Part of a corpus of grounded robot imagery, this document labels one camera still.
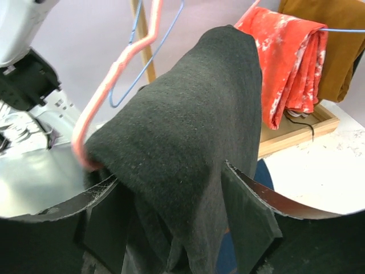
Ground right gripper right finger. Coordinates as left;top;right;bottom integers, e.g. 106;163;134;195
229;164;364;273

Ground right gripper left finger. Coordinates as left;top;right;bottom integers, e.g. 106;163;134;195
1;176;128;273

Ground dark blue jeans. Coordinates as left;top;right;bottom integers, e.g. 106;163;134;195
221;163;278;273

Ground pink wire hanger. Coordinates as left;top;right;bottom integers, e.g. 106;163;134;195
71;0;262;172

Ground black jeans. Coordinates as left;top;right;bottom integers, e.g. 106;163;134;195
84;26;262;273

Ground light blue wire hanger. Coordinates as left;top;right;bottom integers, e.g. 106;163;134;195
107;1;185;108

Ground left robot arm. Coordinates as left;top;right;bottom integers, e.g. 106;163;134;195
1;1;80;142

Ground red white patterned trousers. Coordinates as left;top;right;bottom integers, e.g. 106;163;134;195
236;7;328;130

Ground brown trousers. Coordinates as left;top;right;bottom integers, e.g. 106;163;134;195
278;0;364;103

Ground wooden clothes rack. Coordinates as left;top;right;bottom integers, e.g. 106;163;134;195
130;1;339;158

